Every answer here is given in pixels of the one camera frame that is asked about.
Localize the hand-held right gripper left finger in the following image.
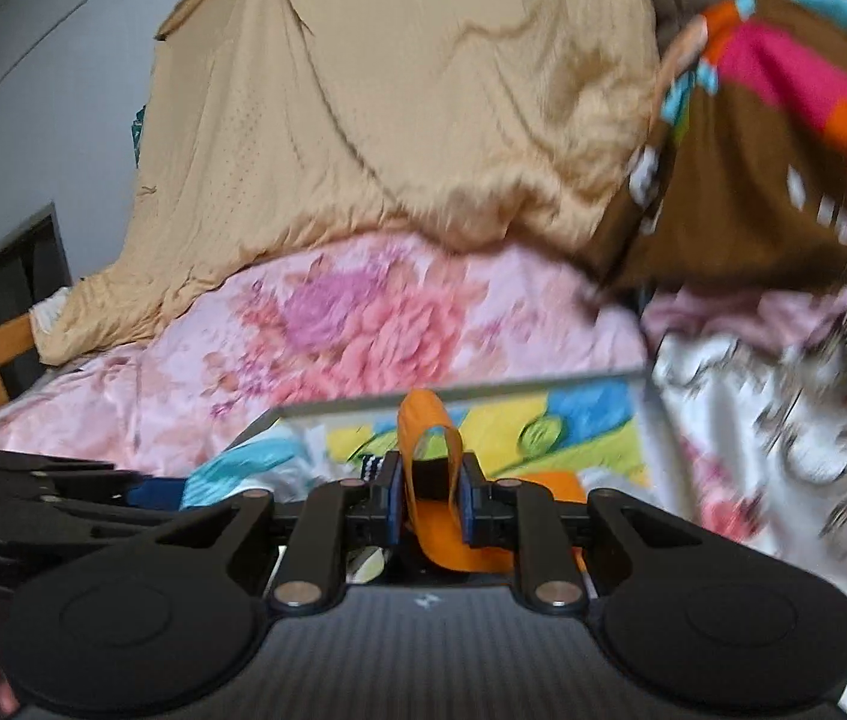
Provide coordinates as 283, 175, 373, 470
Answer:
40, 454, 403, 612

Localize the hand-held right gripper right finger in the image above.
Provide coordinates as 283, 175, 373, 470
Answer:
457, 456, 807, 614

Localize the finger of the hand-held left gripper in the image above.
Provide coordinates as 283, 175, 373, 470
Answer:
0, 469, 193, 552
0, 450, 116, 476

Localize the orange cloth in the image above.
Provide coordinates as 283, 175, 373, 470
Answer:
397, 388, 589, 578

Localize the turquoise cloth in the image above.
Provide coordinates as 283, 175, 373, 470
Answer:
183, 435, 304, 511

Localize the grey box with cartoon lining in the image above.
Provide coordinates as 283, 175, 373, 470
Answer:
232, 369, 657, 511

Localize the small white cloth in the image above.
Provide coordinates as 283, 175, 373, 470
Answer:
29, 286, 75, 335

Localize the pink floral bedsheet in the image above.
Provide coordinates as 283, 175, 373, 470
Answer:
0, 232, 695, 556

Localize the dark window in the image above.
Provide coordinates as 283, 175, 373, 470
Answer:
0, 202, 71, 331

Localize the white gold patterned cloth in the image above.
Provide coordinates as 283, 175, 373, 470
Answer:
648, 300, 847, 720

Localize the teal cloth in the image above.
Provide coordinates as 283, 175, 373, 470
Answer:
130, 105, 150, 166

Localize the tan hanging blanket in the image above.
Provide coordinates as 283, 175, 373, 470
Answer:
37, 0, 660, 365

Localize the brown patchwork garment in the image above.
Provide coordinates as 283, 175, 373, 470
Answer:
592, 0, 847, 293

